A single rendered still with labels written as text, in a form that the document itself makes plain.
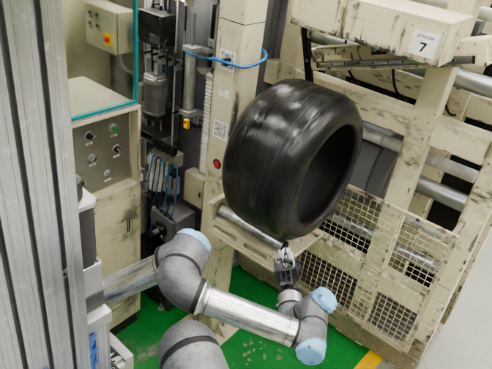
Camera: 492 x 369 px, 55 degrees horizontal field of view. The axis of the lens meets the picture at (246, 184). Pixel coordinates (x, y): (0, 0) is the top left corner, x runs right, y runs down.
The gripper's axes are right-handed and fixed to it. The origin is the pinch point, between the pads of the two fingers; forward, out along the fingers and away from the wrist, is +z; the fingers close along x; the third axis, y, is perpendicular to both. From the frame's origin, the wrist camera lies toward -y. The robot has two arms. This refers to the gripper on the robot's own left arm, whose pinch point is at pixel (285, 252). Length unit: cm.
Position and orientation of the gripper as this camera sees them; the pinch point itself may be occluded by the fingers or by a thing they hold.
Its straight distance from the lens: 167.3
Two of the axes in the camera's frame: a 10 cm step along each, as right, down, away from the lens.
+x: -9.7, 1.8, 1.4
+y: -2.3, -7.5, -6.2
